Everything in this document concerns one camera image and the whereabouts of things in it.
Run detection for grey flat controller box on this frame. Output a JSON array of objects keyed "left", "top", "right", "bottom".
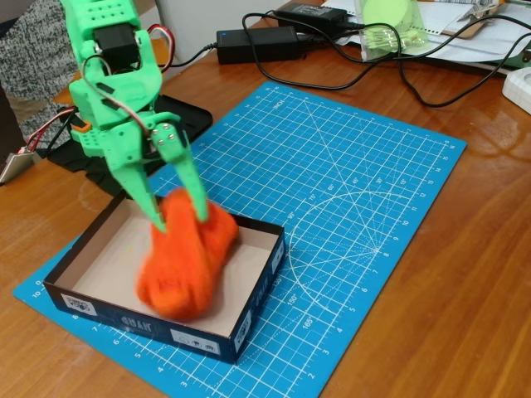
[{"left": 0, "top": 150, "right": 37, "bottom": 186}]

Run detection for white plastic block holder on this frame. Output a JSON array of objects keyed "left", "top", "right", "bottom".
[{"left": 501, "top": 68, "right": 531, "bottom": 111}]

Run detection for grey speckled fabric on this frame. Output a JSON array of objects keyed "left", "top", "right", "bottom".
[{"left": 0, "top": 0, "right": 80, "bottom": 143}]

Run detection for orange fluffy towel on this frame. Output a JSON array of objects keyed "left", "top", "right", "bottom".
[{"left": 136, "top": 187, "right": 241, "bottom": 321}]

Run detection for blue cutting mat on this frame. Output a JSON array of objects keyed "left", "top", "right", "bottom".
[{"left": 11, "top": 80, "right": 469, "bottom": 398}]

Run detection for slim black power adapter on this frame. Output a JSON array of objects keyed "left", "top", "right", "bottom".
[{"left": 274, "top": 0, "right": 354, "bottom": 28}]

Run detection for brown clipboard with metal clip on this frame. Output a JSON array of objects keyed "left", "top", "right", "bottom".
[{"left": 438, "top": 0, "right": 508, "bottom": 41}]

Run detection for pale green device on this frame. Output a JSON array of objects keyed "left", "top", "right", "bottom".
[{"left": 506, "top": 36, "right": 531, "bottom": 70}]

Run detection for black base pad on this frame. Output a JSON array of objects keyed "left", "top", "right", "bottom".
[{"left": 46, "top": 94, "right": 215, "bottom": 197}]

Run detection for large black power adapter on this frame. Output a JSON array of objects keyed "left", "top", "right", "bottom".
[{"left": 215, "top": 26, "right": 310, "bottom": 66}]

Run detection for black thin cable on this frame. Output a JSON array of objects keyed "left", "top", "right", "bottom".
[{"left": 389, "top": 14, "right": 531, "bottom": 109}]

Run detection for black adapter output cable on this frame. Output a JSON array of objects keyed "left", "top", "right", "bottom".
[{"left": 163, "top": 42, "right": 219, "bottom": 70}]

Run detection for green transparent plastic object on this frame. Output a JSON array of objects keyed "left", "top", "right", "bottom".
[{"left": 355, "top": 0, "right": 431, "bottom": 63}]

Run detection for white paper sheets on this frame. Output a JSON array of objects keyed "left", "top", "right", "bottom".
[{"left": 321, "top": 0, "right": 531, "bottom": 76}]

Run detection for black looped power cable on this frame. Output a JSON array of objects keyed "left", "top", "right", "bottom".
[{"left": 241, "top": 11, "right": 416, "bottom": 91}]

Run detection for red and black wire bundle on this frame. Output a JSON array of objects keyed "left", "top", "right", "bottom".
[{"left": 23, "top": 106, "right": 80, "bottom": 155}]

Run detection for black cardboard box tray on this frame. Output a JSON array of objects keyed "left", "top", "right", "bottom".
[{"left": 42, "top": 187, "right": 286, "bottom": 366}]

